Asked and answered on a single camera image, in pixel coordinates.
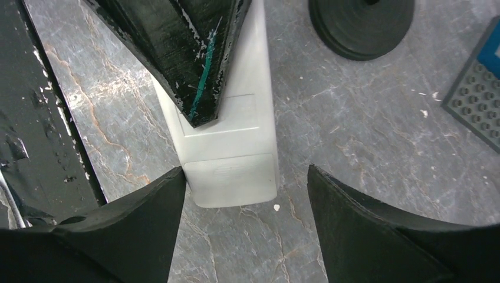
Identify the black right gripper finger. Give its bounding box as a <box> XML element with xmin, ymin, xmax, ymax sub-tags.
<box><xmin>88</xmin><ymin>0</ymin><xmax>251</xmax><ymax>128</ymax></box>
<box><xmin>307</xmin><ymin>164</ymin><xmax>499</xmax><ymax>282</ymax></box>
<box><xmin>1</xmin><ymin>167</ymin><xmax>186</xmax><ymax>282</ymax></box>

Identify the white battery cover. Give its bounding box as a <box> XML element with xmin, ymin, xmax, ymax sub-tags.
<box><xmin>179</xmin><ymin>94</ymin><xmax>259</xmax><ymax>137</ymax></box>

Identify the black microphone stand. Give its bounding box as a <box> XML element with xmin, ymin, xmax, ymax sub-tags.
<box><xmin>308</xmin><ymin>0</ymin><xmax>416</xmax><ymax>61</ymax></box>

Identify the grey lego baseplate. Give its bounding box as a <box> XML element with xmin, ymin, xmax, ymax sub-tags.
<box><xmin>441</xmin><ymin>28</ymin><xmax>499</xmax><ymax>153</ymax></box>

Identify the blue grey lego brick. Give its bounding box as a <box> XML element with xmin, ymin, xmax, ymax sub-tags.
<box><xmin>477</xmin><ymin>15</ymin><xmax>499</xmax><ymax>79</ymax></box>

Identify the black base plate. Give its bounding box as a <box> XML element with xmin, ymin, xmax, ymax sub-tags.
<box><xmin>1</xmin><ymin>1</ymin><xmax>107</xmax><ymax>228</ymax></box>

